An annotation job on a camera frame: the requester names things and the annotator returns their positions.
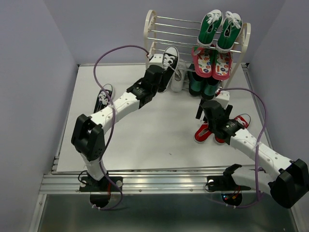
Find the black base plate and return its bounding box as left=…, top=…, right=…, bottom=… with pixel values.
left=207, top=175, right=251, bottom=191
left=78, top=176, right=119, bottom=192

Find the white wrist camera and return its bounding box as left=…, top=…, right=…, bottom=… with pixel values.
left=148, top=54, right=163, bottom=68
left=214, top=91, right=230, bottom=108

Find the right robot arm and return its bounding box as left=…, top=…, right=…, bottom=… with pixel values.
left=200, top=100, right=309, bottom=209

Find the left green canvas sneaker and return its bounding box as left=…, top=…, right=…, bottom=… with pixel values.
left=197, top=9, right=223, bottom=48

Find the red canvas sneaker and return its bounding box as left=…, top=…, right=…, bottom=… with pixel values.
left=194, top=122, right=212, bottom=143
left=214, top=114, right=251, bottom=145

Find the green canvas sneaker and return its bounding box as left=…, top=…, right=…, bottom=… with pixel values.
left=197, top=9, right=223, bottom=48
left=216, top=11, right=243, bottom=53

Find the dark green shoe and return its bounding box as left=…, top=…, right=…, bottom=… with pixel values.
left=187, top=64, right=204, bottom=96
left=201, top=77, right=220, bottom=100

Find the pink patterned slipper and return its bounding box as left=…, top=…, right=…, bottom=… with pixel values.
left=191, top=46, right=214, bottom=78
left=212, top=51, right=233, bottom=81

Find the cream metal shoe shelf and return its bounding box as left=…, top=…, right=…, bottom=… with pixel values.
left=143, top=10, right=251, bottom=87

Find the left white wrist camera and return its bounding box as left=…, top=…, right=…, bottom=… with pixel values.
left=148, top=54, right=163, bottom=68

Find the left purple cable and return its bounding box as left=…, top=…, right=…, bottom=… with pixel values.
left=93, top=44, right=150, bottom=211

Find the left pink patterned slipper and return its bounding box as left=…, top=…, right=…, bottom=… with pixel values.
left=191, top=46, right=214, bottom=78

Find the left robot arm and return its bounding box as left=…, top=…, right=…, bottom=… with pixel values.
left=71, top=65, right=164, bottom=190

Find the left dark green shoe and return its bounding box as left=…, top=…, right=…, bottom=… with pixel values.
left=187, top=64, right=204, bottom=96

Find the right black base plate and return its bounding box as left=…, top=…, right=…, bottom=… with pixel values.
left=207, top=175, right=251, bottom=191

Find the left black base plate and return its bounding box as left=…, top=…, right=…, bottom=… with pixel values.
left=78, top=176, right=119, bottom=192

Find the right pink patterned slipper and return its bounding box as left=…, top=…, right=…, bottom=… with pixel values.
left=212, top=51, right=233, bottom=81

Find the white sneaker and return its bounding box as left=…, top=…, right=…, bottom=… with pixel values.
left=170, top=62, right=187, bottom=92

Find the black canvas sneaker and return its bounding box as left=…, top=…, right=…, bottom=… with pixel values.
left=158, top=46, right=179, bottom=93
left=93, top=84, right=114, bottom=113

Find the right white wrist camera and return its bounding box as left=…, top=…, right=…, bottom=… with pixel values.
left=214, top=91, right=230, bottom=108

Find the right dark green shoe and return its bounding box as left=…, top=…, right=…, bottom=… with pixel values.
left=201, top=77, right=220, bottom=100

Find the right green canvas sneaker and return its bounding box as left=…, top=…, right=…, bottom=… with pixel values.
left=216, top=11, right=243, bottom=53

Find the aluminium mounting rail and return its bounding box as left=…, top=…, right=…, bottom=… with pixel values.
left=41, top=170, right=296, bottom=194

